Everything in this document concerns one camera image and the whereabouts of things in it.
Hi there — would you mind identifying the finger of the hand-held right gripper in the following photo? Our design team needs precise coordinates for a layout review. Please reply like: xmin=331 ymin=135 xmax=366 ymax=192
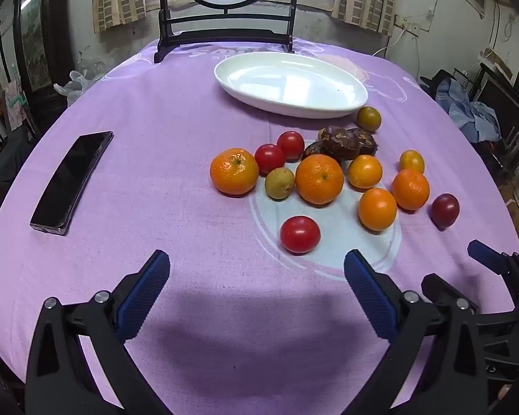
xmin=467 ymin=240 xmax=519 ymax=316
xmin=421 ymin=273 xmax=481 ymax=312

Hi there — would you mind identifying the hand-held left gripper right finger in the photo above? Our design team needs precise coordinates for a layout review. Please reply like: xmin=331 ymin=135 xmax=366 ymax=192
xmin=342 ymin=249 xmax=489 ymax=415

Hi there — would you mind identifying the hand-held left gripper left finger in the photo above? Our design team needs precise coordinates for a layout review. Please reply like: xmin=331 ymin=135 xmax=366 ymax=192
xmin=25 ymin=249 xmax=174 ymax=415

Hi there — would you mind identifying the dark red plum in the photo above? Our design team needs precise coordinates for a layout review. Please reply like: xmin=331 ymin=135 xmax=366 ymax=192
xmin=430 ymin=193 xmax=460 ymax=231

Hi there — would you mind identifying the smooth orange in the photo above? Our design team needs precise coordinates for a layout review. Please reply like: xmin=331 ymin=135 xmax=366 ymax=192
xmin=347 ymin=155 xmax=383 ymax=190
xmin=357 ymin=187 xmax=398 ymax=231

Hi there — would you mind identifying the red tomato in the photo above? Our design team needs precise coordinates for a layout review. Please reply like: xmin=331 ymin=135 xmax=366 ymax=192
xmin=254 ymin=144 xmax=286 ymax=176
xmin=279 ymin=215 xmax=321 ymax=255
xmin=277 ymin=131 xmax=306 ymax=162

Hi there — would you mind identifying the small yellow-orange citrus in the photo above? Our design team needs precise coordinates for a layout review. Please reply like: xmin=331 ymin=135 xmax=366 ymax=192
xmin=399 ymin=149 xmax=426 ymax=175

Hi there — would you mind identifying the large bumpy orange mandarin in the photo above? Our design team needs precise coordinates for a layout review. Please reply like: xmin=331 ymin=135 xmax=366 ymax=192
xmin=295 ymin=154 xmax=345 ymax=205

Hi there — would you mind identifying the white oval plate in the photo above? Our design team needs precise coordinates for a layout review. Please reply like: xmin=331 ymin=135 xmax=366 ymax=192
xmin=213 ymin=51 xmax=368 ymax=119

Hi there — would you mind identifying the purple tablecloth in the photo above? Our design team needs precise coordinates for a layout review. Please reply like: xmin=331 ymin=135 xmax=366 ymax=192
xmin=0 ymin=37 xmax=519 ymax=415

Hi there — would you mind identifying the black smartphone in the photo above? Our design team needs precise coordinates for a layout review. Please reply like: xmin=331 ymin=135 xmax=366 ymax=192
xmin=29 ymin=130 xmax=114 ymax=237

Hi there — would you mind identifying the blue cloth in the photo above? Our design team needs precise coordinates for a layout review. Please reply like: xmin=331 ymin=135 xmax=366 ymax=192
xmin=437 ymin=78 xmax=502 ymax=143

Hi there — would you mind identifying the small green round fruit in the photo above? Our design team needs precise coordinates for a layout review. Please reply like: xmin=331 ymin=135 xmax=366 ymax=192
xmin=265 ymin=167 xmax=295 ymax=201

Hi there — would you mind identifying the black monitor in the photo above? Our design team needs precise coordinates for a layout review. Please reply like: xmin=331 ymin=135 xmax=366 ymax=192
xmin=476 ymin=65 xmax=519 ymax=139

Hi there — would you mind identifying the large dark brown fruit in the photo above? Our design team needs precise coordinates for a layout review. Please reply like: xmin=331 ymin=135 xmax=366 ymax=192
xmin=321 ymin=125 xmax=361 ymax=160

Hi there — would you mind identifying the greenish yellow citrus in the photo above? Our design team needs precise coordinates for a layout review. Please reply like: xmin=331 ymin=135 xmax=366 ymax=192
xmin=356 ymin=106 xmax=382 ymax=132

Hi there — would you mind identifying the white plastic bag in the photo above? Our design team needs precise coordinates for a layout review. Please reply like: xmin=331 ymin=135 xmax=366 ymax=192
xmin=54 ymin=70 xmax=97 ymax=107

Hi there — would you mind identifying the paper drawing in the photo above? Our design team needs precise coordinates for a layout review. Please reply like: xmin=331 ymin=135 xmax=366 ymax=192
xmin=2 ymin=80 xmax=29 ymax=132

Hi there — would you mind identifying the black framed painted table screen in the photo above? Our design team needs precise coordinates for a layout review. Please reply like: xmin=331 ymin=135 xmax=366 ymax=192
xmin=153 ymin=0 xmax=301 ymax=64

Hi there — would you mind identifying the dark wooden cabinet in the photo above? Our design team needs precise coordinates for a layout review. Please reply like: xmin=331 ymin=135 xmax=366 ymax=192
xmin=13 ymin=0 xmax=70 ymax=109

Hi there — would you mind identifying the white wall cable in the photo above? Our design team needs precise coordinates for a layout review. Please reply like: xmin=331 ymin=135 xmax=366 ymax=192
xmin=373 ymin=26 xmax=412 ymax=58

